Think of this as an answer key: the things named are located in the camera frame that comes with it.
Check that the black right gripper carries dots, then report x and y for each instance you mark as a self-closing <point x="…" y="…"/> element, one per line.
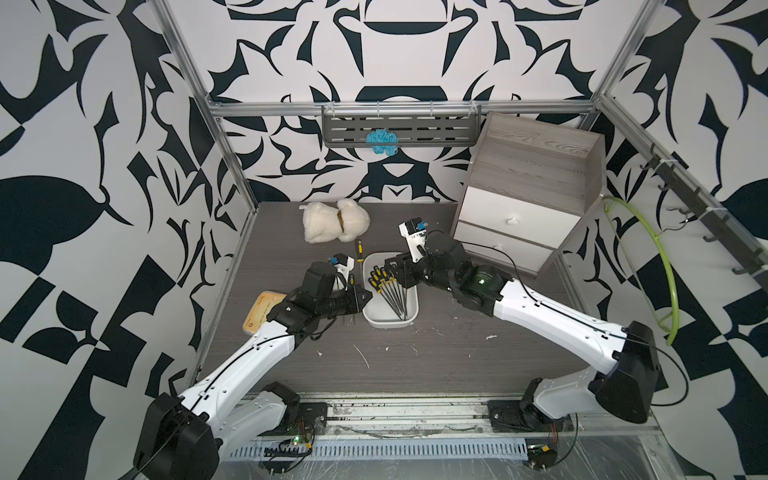
<point x="404" y="271"/>

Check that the grey wall shelf rack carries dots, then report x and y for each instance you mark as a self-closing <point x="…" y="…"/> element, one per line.
<point x="433" y="127"/>

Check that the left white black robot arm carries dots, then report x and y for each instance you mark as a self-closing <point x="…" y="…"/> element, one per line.
<point x="186" y="436"/>

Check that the white plush toy animal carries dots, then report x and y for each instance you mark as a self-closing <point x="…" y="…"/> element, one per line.
<point x="324" y="223"/>

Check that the teal crumpled cloth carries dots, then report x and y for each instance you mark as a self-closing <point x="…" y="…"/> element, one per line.
<point x="383" y="142"/>

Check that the yellow sponge pad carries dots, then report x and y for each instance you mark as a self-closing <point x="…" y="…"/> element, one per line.
<point x="260" y="309"/>

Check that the white plastic storage box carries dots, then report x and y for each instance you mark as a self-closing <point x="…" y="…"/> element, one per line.
<point x="378" y="314"/>

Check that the grey wall hook rail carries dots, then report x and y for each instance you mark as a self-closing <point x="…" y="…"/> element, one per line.
<point x="723" y="226"/>

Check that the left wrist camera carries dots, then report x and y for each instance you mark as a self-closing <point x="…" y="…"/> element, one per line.
<point x="343" y="265"/>

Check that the grey white drawer cabinet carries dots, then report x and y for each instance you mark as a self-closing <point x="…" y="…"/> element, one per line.
<point x="530" y="184"/>

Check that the files bundle in box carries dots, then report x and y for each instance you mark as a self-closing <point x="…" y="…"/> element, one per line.
<point x="392" y="292"/>

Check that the green hoop tube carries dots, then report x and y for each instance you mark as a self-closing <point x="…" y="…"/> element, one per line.
<point x="656" y="278"/>

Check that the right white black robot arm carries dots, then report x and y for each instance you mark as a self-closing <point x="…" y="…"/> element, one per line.
<point x="622" y="361"/>

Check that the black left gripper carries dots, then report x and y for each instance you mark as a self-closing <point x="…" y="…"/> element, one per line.
<point x="356" y="303"/>

